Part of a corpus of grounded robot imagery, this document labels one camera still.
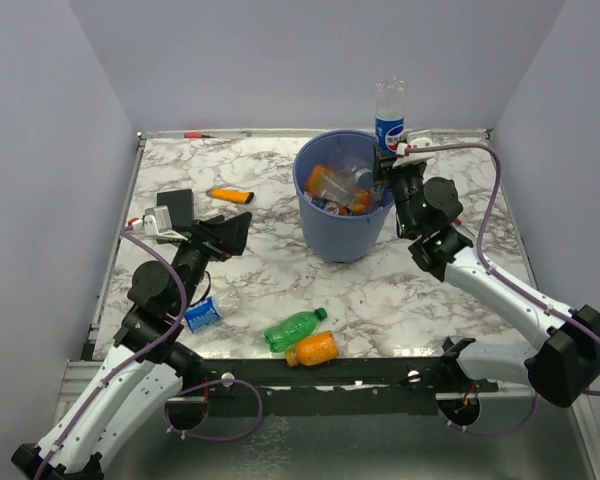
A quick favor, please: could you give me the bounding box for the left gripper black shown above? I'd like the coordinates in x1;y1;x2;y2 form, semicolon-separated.
165;211;253;313

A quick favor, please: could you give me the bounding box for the clear glass jar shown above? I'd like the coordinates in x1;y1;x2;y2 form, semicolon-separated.
326;149;374;189

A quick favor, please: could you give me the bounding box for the blue plastic bin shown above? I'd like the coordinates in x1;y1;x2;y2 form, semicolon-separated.
293;130;393;263

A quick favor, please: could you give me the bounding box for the orange label crushed bottle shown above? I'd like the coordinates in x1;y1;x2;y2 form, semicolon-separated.
306;165;371;214

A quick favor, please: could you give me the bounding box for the crushed pepsi bottle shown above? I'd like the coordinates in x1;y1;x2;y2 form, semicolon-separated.
185;290;241;333
374;77;407;151

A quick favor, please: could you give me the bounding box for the green plastic bottle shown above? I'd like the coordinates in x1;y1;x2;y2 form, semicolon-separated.
264;308;328;353

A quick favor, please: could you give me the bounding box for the orange juice bottle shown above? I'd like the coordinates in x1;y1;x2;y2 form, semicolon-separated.
285;331;339;367

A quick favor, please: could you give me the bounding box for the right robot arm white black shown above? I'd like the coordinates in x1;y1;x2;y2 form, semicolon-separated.
373;138;600;407

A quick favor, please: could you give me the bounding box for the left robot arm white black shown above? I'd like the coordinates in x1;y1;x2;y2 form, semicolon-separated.
12;206;252;479

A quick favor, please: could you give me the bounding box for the orange utility knife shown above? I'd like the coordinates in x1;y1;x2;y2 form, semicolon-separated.
207;188;255;204

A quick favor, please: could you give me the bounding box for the black flat box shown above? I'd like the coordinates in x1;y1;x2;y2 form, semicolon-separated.
156;189;194;228

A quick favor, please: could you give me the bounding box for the black base bar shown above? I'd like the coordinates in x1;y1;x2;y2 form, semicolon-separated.
185;355;497;416

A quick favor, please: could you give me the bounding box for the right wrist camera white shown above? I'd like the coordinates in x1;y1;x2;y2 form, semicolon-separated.
393;130;435;169

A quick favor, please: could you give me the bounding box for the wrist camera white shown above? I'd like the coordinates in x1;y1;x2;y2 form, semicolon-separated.
125;205;187;243
393;130;435;169

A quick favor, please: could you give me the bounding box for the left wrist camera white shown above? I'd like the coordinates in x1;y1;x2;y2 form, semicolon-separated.
125;205;187;243

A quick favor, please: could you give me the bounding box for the red marker on rail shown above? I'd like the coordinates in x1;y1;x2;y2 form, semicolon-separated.
183;131;215;139

